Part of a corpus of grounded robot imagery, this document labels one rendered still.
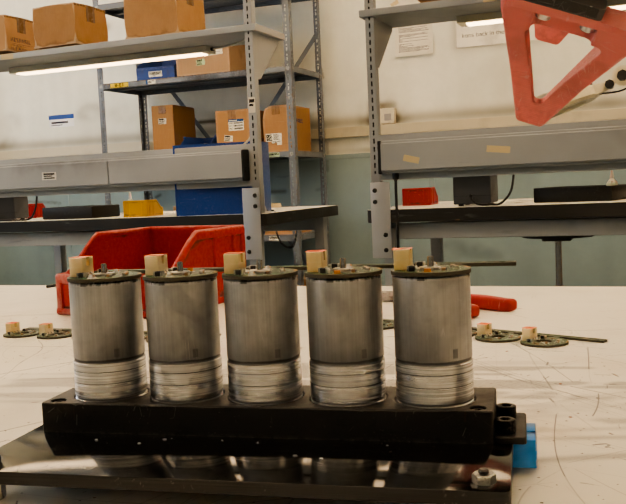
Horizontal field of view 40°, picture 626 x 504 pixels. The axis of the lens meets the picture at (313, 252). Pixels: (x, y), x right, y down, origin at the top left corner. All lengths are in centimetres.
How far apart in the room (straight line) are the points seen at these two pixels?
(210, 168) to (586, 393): 255
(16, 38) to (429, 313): 327
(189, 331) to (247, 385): 3
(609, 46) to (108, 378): 27
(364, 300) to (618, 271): 442
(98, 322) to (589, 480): 16
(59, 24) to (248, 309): 304
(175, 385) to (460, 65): 454
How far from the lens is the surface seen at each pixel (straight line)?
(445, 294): 26
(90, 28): 331
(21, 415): 38
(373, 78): 270
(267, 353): 28
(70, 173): 317
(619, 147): 252
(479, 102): 475
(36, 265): 606
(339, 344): 27
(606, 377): 40
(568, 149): 253
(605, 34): 43
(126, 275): 30
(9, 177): 334
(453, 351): 27
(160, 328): 29
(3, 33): 345
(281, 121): 462
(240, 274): 28
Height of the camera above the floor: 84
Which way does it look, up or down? 5 degrees down
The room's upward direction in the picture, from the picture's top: 3 degrees counter-clockwise
